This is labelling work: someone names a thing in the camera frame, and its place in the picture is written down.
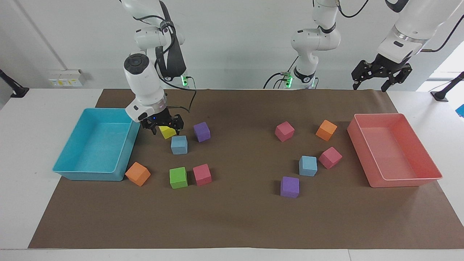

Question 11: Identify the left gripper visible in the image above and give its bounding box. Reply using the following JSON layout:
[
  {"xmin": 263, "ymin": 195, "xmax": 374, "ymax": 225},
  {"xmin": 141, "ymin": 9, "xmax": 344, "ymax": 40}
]
[{"xmin": 351, "ymin": 53, "xmax": 414, "ymax": 92}]

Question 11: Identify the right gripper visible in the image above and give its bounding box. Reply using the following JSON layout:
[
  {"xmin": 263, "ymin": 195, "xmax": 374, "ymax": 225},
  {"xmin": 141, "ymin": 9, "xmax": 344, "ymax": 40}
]
[{"xmin": 141, "ymin": 108, "xmax": 185, "ymax": 136}]

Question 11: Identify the yellow foam block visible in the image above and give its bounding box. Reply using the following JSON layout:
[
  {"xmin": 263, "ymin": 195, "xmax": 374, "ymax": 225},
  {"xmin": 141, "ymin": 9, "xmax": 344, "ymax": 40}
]
[{"xmin": 159, "ymin": 125, "xmax": 177, "ymax": 140}]

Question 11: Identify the blue foam block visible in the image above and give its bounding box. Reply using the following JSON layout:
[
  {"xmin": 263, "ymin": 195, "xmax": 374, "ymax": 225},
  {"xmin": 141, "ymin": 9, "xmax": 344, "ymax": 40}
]
[
  {"xmin": 298, "ymin": 156, "xmax": 318, "ymax": 177},
  {"xmin": 171, "ymin": 136, "xmax": 189, "ymax": 155}
]

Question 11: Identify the purple foam block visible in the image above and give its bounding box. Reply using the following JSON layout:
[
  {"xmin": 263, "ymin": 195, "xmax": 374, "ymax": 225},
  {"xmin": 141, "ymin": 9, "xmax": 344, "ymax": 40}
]
[
  {"xmin": 280, "ymin": 176, "xmax": 300, "ymax": 199},
  {"xmin": 193, "ymin": 122, "xmax": 211, "ymax": 143}
]

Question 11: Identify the green foam block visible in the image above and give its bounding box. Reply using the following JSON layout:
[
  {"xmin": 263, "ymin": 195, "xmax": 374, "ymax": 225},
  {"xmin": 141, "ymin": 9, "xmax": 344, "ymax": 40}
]
[{"xmin": 169, "ymin": 167, "xmax": 189, "ymax": 190}]

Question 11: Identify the orange foam block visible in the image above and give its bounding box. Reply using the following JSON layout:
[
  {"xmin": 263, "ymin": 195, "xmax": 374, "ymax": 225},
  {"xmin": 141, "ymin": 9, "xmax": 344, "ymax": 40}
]
[
  {"xmin": 315, "ymin": 120, "xmax": 338, "ymax": 142},
  {"xmin": 125, "ymin": 162, "xmax": 151, "ymax": 187}
]

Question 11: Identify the pink foam block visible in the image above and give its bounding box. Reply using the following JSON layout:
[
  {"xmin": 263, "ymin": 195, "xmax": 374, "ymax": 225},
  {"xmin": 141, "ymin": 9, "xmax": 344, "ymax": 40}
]
[
  {"xmin": 319, "ymin": 146, "xmax": 343, "ymax": 170},
  {"xmin": 274, "ymin": 121, "xmax": 295, "ymax": 142},
  {"xmin": 193, "ymin": 163, "xmax": 212, "ymax": 187}
]

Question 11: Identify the black stand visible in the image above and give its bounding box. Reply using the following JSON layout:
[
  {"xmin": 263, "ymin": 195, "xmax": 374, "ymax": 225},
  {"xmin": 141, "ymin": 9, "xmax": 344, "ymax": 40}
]
[
  {"xmin": 0, "ymin": 69, "xmax": 30, "ymax": 99},
  {"xmin": 430, "ymin": 71, "xmax": 464, "ymax": 102}
]

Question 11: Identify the pink plastic bin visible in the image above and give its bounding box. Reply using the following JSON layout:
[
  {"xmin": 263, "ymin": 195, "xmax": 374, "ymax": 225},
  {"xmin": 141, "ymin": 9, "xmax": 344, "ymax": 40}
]
[{"xmin": 347, "ymin": 113, "xmax": 443, "ymax": 188}]

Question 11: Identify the blue plastic bin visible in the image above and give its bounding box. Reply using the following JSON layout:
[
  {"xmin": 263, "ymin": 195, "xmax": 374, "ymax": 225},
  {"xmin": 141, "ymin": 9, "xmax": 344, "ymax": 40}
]
[{"xmin": 53, "ymin": 108, "xmax": 141, "ymax": 182}]

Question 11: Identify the black cable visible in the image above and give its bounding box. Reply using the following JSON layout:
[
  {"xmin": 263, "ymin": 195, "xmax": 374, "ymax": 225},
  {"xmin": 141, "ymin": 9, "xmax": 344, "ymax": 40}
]
[
  {"xmin": 420, "ymin": 14, "xmax": 464, "ymax": 53},
  {"xmin": 336, "ymin": 0, "xmax": 370, "ymax": 18},
  {"xmin": 155, "ymin": 1, "xmax": 187, "ymax": 82},
  {"xmin": 263, "ymin": 56, "xmax": 300, "ymax": 90},
  {"xmin": 164, "ymin": 78, "xmax": 198, "ymax": 113}
]

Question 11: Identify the white wall socket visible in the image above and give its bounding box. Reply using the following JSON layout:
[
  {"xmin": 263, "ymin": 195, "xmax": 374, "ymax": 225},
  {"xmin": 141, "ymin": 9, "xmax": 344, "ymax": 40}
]
[{"xmin": 48, "ymin": 69, "xmax": 86, "ymax": 88}]

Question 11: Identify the white wall conduit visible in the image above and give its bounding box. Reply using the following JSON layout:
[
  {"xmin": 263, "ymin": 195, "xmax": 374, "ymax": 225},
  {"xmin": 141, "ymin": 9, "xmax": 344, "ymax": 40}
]
[{"xmin": 17, "ymin": 0, "xmax": 69, "ymax": 71}]

